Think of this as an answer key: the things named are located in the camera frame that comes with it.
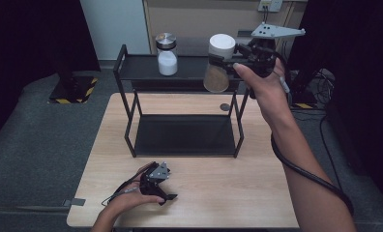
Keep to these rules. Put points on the round grey table grommet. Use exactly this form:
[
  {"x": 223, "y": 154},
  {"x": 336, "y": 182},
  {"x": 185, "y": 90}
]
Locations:
[{"x": 224, "y": 107}]

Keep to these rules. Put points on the person's right hand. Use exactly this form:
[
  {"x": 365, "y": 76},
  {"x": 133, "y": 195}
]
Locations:
[{"x": 270, "y": 96}]

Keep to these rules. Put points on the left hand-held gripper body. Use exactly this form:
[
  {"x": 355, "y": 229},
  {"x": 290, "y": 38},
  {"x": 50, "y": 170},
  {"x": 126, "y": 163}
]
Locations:
[{"x": 152, "y": 185}]

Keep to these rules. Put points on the glass jar with white lid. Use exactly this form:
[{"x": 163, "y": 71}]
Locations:
[{"x": 217, "y": 79}]

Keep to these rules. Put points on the person's left hand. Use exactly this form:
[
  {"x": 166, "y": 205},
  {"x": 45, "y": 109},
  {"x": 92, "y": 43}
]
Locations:
[{"x": 128, "y": 203}]

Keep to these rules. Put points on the beige wooden cabinet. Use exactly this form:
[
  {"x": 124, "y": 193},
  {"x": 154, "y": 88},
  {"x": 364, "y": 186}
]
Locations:
[{"x": 192, "y": 19}]

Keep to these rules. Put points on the black curtain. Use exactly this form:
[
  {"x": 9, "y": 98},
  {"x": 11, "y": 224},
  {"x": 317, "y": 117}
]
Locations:
[
  {"x": 28, "y": 48},
  {"x": 360, "y": 80}
]

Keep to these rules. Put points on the white wall socket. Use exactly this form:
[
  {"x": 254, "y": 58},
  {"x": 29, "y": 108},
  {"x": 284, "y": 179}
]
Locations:
[{"x": 270, "y": 5}]

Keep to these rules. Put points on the glass jar with silver lid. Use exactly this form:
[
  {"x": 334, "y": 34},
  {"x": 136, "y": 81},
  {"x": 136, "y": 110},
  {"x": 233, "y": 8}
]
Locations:
[{"x": 167, "y": 61}]

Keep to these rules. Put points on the black metal shelf rack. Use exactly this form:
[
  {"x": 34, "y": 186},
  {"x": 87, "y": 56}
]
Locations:
[{"x": 183, "y": 135}]

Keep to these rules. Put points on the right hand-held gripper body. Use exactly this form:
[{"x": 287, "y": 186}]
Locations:
[{"x": 262, "y": 58}]

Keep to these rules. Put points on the black stand with striped base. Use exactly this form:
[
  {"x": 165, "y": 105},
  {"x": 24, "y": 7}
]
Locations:
[
  {"x": 304, "y": 96},
  {"x": 73, "y": 92}
]

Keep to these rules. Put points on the grey metal table bracket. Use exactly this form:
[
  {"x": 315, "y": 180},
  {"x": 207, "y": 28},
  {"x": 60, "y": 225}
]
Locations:
[{"x": 74, "y": 202}]

